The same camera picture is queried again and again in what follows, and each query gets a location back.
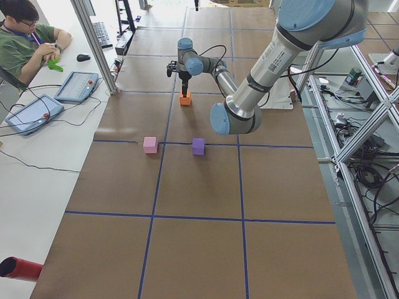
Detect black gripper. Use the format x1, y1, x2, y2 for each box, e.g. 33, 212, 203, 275
178, 70, 192, 98

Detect orange foam cube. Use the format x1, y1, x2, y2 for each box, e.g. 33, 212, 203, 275
179, 91, 192, 106

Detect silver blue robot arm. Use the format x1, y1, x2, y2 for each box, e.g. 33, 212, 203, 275
166, 1, 368, 135

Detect purple foam cube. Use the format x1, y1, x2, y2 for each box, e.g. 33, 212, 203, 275
191, 138, 205, 156

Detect pink foam cube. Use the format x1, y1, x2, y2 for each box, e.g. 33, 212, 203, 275
143, 136, 158, 154

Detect black keyboard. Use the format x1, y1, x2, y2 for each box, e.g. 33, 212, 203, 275
92, 22, 113, 49

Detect blue teach pendant far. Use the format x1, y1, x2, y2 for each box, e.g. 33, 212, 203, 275
54, 72, 99, 103

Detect blue teach pendant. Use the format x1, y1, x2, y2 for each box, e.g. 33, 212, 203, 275
54, 72, 99, 103
5, 94, 64, 135

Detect black computer mouse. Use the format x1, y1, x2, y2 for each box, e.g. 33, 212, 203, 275
76, 54, 90, 62

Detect green plastic object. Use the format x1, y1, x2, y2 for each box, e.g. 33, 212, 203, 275
47, 57, 64, 72

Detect blue teach pendant near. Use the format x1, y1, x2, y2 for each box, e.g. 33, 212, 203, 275
5, 94, 64, 135

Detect person in green shirt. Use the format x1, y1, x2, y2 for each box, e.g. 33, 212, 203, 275
1, 1, 72, 86

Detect red cylinder tube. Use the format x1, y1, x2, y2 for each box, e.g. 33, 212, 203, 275
1, 257, 43, 282

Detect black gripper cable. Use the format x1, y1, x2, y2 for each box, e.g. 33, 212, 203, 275
196, 45, 228, 68

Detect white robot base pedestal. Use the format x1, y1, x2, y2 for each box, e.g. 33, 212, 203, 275
257, 77, 294, 110

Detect grey aluminium frame post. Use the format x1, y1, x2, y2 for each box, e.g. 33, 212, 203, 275
71, 0, 118, 95

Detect aluminium frame rail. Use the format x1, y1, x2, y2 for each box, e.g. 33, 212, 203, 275
307, 46, 399, 299

